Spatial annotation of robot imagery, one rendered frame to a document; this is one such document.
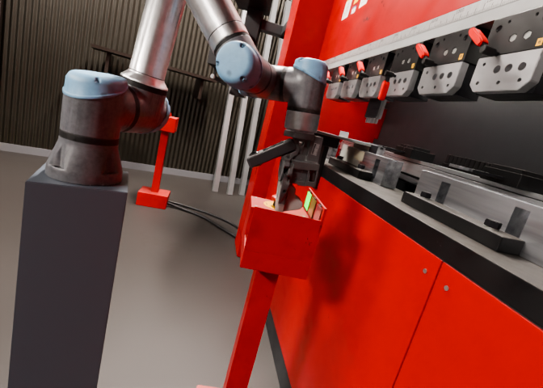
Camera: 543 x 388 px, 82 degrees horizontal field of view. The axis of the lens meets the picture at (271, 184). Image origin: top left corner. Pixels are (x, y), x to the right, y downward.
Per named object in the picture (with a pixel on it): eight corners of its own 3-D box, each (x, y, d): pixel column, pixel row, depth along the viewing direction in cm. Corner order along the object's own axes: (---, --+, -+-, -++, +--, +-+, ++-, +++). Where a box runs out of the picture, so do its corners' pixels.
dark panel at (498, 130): (371, 158, 216) (391, 94, 207) (373, 159, 216) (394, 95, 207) (526, 214, 108) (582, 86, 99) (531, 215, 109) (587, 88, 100)
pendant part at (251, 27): (220, 92, 258) (244, -19, 241) (250, 99, 258) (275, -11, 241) (206, 86, 208) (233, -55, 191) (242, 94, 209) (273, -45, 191)
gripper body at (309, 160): (314, 190, 69) (325, 137, 67) (277, 185, 69) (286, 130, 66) (309, 183, 77) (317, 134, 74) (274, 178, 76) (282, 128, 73)
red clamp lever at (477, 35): (470, 24, 72) (487, 47, 66) (485, 30, 73) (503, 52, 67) (465, 31, 73) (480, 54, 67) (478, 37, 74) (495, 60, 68)
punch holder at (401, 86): (380, 95, 112) (396, 48, 109) (401, 102, 114) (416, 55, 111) (405, 94, 98) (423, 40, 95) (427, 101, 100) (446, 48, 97)
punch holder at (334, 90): (325, 98, 169) (334, 67, 166) (338, 102, 171) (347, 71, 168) (334, 98, 155) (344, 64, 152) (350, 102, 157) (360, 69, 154)
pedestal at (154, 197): (141, 197, 289) (155, 108, 272) (168, 202, 294) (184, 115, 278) (135, 204, 270) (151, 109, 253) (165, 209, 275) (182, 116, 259)
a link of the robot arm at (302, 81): (295, 61, 72) (332, 66, 70) (287, 110, 74) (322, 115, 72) (288, 53, 64) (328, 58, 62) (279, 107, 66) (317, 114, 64)
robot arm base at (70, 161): (35, 179, 61) (40, 130, 59) (52, 162, 74) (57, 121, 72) (120, 189, 68) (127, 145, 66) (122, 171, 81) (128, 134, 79)
